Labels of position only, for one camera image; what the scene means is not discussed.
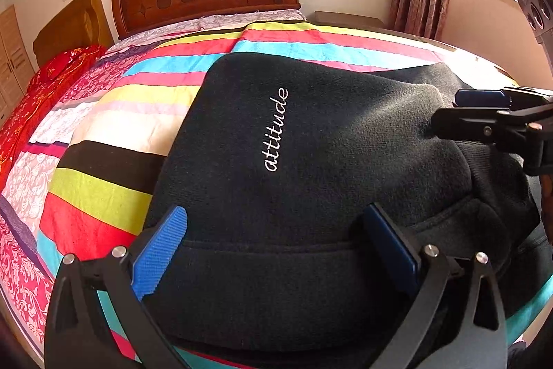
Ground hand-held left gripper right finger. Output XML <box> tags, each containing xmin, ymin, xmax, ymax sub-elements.
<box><xmin>363</xmin><ymin>202</ymin><xmax>508</xmax><ymax>369</ymax></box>

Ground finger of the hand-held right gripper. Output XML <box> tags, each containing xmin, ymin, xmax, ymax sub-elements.
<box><xmin>455</xmin><ymin>87</ymin><xmax>553</xmax><ymax>110</ymax></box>
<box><xmin>431</xmin><ymin>103</ymin><xmax>553</xmax><ymax>176</ymax></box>

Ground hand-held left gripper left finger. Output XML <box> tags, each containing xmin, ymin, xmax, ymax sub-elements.
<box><xmin>43</xmin><ymin>205</ymin><xmax>191</xmax><ymax>369</ymax></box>

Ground black pants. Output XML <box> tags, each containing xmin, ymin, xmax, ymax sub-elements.
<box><xmin>142</xmin><ymin>51</ymin><xmax>553</xmax><ymax>369</ymax></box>

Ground striped colourful blanket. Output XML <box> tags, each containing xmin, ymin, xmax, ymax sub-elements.
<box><xmin>37</xmin><ymin>20</ymin><xmax>541</xmax><ymax>369</ymax></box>

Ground wooden nightstand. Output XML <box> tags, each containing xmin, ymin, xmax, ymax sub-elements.
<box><xmin>312</xmin><ymin>10</ymin><xmax>385</xmax><ymax>28</ymax></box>

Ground red patterned bedding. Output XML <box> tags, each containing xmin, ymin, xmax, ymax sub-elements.
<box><xmin>0</xmin><ymin>44</ymin><xmax>108</xmax><ymax>188</ymax></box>

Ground light wooden headboard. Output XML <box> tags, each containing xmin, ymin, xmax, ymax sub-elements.
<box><xmin>32</xmin><ymin>0</ymin><xmax>114</xmax><ymax>67</ymax></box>

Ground light wooden wardrobe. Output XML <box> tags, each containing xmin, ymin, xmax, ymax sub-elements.
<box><xmin>0</xmin><ymin>4</ymin><xmax>36</xmax><ymax>123</ymax></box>

